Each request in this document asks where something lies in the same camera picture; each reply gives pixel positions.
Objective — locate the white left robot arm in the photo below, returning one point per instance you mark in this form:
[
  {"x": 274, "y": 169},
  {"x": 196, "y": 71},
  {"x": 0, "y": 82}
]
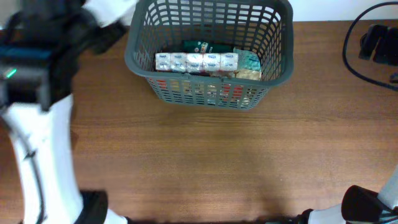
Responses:
[{"x": 40, "y": 52}]

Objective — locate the beige paper snack pouch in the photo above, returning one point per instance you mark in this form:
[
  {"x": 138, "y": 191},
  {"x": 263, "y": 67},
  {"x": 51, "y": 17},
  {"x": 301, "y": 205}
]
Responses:
[{"x": 242, "y": 74}]

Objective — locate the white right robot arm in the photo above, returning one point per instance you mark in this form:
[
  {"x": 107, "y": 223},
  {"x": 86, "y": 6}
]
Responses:
[{"x": 360, "y": 205}]

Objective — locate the green Nescafe coffee bag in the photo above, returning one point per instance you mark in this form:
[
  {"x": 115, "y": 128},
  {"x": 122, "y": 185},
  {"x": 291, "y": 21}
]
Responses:
[{"x": 199, "y": 46}]

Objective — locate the grey plastic lattice basket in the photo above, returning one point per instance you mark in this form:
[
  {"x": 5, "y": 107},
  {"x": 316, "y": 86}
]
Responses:
[{"x": 263, "y": 27}]

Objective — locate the mint green wipes pack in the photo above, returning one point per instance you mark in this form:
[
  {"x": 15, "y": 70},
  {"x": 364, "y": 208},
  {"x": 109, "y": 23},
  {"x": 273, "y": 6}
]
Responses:
[{"x": 248, "y": 60}]

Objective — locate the orange San Remo spaghetti pack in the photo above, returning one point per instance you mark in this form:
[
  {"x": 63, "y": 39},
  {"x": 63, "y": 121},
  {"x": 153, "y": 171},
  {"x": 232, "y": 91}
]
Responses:
[{"x": 196, "y": 93}]

